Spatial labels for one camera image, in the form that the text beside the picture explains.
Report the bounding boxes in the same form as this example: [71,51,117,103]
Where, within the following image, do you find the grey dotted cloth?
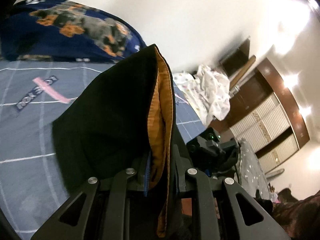
[239,139,270,199]

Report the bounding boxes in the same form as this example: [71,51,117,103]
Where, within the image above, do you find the blue grid pattern bedsheet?
[1,61,204,239]

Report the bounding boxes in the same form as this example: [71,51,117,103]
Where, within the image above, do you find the white dotted cloth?
[172,64,231,126]

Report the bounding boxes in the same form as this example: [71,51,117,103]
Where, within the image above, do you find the brown white louvered wardrobe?
[210,59,310,173]

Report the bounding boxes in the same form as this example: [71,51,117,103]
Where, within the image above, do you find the black pants with orange lining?
[51,43,193,240]

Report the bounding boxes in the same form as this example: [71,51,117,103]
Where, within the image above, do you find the dark wall shelf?
[219,37,257,90]

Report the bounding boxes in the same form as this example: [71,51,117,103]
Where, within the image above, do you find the navy dog print blanket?
[1,0,146,63]

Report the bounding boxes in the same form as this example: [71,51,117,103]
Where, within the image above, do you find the dark reddish blanket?
[254,189,320,239]

